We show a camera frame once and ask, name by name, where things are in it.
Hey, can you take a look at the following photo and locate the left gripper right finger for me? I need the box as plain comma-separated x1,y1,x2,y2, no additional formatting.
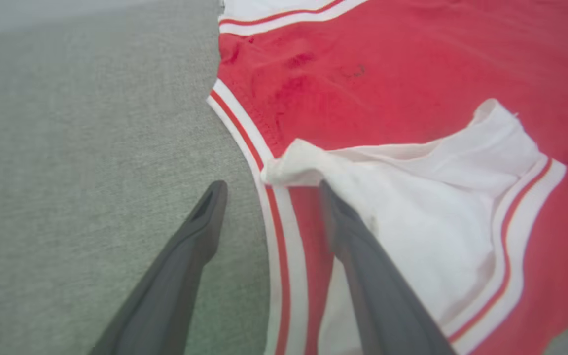
318,179,458,355

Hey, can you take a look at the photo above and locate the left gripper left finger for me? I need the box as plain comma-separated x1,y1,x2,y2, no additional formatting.
88,180,229,355

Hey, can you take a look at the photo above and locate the red and white garment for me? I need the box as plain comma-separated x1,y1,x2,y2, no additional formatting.
206,0,568,355

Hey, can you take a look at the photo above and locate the grey fabric sofa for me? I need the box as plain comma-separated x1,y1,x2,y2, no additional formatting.
0,0,568,355

